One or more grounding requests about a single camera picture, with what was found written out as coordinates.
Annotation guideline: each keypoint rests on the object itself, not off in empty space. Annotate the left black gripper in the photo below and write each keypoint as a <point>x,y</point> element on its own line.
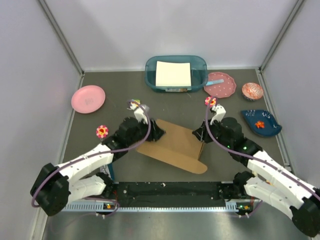
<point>155,132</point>

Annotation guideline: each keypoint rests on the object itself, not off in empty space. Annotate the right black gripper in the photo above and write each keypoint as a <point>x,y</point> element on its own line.
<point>202,133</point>

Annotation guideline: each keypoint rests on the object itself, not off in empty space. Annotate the brown cardboard box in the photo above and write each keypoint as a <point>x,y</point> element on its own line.
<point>177,147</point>

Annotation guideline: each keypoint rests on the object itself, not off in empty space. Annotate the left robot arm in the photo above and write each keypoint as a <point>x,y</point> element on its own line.
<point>58,185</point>

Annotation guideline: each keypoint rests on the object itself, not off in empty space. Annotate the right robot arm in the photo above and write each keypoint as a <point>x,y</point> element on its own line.
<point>266,179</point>

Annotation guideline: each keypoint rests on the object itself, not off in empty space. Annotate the pink smiling flower toy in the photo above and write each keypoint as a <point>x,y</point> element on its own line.
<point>211,101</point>

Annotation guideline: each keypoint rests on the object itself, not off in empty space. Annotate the rainbow flower toy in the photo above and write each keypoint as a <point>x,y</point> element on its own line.
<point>135,101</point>

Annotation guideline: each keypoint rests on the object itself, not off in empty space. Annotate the pink dotted plate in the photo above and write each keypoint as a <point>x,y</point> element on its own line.
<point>222,90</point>

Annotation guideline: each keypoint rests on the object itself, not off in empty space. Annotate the light blue marker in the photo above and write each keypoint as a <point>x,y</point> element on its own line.
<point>214,82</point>

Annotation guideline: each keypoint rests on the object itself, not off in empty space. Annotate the blue packaged item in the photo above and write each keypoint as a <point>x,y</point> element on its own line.
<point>108,170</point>

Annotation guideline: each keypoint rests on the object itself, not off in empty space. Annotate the small orange toy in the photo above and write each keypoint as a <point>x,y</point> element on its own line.
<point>260,124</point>

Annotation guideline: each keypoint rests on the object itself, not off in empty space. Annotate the white paper sheet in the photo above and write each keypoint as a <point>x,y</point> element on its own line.
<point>170,74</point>

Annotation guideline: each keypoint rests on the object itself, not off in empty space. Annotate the teal plastic bin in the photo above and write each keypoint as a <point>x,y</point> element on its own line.
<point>199,72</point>

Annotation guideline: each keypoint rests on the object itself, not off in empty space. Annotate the red patterned bowl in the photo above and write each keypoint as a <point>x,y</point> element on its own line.
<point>252,91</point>

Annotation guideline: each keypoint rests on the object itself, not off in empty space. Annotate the dark blue leaf dish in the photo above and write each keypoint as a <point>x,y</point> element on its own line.
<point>272,128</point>

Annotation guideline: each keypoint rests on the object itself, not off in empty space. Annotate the pink round plate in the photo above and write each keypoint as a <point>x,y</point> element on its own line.
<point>88,99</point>

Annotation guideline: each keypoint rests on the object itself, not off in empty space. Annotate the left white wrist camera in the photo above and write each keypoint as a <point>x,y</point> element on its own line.
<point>139,113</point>

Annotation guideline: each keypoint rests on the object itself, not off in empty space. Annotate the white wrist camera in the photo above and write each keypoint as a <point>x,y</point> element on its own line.
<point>218,112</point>
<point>139,113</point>

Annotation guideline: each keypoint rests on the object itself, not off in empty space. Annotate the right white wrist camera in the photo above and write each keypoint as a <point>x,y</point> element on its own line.
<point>218,112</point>

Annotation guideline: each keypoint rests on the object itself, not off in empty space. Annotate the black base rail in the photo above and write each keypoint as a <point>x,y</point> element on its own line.
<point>173,194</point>

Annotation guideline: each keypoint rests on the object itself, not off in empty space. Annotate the grey slotted cable duct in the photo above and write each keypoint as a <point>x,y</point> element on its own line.
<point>102,207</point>

